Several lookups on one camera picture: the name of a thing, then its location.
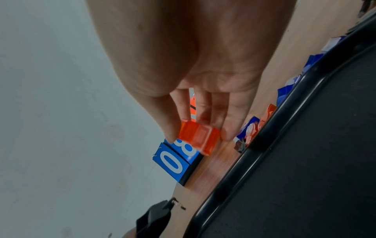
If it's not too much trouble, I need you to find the black wristband with marker tags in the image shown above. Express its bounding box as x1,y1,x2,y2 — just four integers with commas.
136,197,178,238

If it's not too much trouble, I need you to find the black plastic tray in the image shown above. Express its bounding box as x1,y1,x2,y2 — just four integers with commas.
183,20,376,238

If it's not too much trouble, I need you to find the group of coloured whistles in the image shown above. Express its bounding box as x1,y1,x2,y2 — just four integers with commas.
233,35,349,154

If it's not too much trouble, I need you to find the person's right hand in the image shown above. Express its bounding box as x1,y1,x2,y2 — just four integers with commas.
85,0,296,143

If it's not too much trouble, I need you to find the blue and red flip scoreboard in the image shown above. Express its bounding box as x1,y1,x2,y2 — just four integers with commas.
152,91,205,187

